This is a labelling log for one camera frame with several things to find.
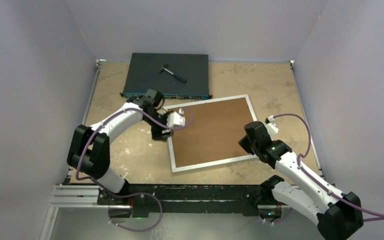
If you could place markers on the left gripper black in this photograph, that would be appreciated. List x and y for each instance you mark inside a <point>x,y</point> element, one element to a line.
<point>157,134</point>

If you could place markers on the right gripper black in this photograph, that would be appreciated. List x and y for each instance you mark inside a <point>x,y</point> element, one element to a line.
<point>243,143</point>

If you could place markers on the white picture frame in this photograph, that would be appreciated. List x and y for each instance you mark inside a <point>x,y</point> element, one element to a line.
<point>172,155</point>

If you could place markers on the brown cardboard backing board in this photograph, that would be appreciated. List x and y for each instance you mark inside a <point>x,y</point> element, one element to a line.
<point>212,132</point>

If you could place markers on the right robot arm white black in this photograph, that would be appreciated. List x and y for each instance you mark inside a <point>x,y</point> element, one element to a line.
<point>336,214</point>

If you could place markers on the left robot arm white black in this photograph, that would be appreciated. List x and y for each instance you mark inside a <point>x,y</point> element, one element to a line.
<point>89,151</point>

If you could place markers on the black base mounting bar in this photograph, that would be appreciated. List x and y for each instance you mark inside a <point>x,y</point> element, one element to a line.
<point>247,200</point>

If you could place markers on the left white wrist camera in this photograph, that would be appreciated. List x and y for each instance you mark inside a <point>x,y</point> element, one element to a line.
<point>176,118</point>

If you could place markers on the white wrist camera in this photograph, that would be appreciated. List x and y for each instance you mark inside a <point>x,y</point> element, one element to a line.
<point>176,118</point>
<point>271,127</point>

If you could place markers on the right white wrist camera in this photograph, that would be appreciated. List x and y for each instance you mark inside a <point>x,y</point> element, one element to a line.
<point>271,127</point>

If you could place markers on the dark network switch box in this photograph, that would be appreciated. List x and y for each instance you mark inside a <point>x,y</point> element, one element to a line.
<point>143,74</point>

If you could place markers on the small black-handled hammer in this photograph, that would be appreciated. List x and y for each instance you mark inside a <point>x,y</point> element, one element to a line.
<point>164,68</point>

